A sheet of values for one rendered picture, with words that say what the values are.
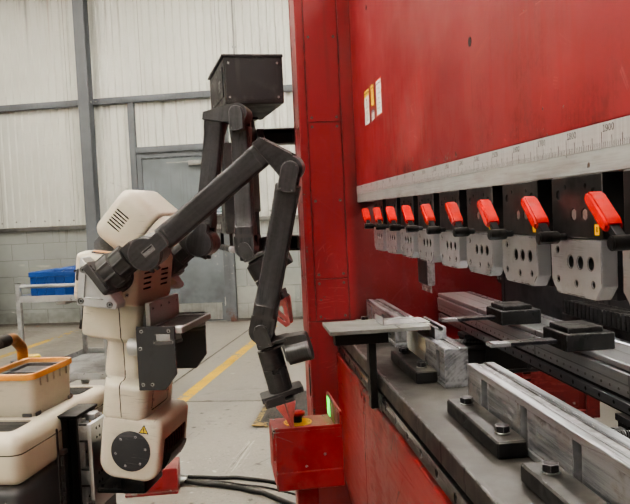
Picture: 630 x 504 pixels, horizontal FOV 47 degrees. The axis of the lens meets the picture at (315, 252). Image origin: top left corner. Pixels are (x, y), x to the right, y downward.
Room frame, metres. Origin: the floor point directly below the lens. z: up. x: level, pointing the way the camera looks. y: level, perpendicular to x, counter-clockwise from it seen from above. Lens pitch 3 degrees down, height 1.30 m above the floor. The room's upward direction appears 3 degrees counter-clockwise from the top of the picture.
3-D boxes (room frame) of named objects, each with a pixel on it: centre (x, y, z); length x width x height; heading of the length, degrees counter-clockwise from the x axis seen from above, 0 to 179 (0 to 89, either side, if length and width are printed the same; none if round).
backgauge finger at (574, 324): (1.60, -0.50, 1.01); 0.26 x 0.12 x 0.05; 96
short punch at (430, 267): (1.97, -0.30, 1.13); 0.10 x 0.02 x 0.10; 6
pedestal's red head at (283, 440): (1.78, 0.05, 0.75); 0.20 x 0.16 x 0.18; 8
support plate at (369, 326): (1.96, -0.15, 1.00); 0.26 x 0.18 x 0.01; 96
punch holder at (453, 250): (1.60, -0.33, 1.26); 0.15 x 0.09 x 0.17; 6
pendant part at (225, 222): (3.10, 0.35, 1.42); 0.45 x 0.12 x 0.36; 14
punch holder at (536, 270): (1.20, -0.38, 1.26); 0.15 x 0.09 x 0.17; 6
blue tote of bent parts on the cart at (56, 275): (4.86, 1.60, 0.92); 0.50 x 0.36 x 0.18; 82
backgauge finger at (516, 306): (1.98, -0.46, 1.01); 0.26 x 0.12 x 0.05; 96
